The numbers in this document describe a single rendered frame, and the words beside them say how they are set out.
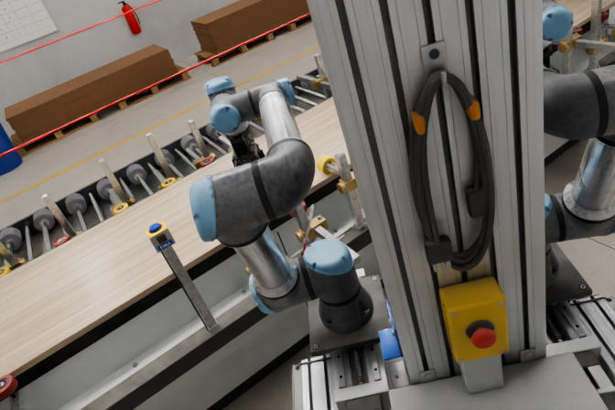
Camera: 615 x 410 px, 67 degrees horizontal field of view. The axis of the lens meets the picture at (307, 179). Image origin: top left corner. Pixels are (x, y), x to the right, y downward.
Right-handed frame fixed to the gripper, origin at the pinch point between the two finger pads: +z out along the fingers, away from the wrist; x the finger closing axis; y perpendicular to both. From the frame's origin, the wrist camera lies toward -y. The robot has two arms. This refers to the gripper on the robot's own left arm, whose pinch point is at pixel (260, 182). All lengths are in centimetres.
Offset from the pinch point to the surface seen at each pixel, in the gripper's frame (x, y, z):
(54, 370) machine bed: -100, 7, 52
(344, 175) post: 24, -41, 31
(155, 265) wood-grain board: -62, -26, 42
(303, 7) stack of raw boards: 10, -710, 105
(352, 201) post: 25, -41, 45
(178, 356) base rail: -54, 6, 62
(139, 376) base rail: -68, 11, 62
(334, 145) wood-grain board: 22, -88, 42
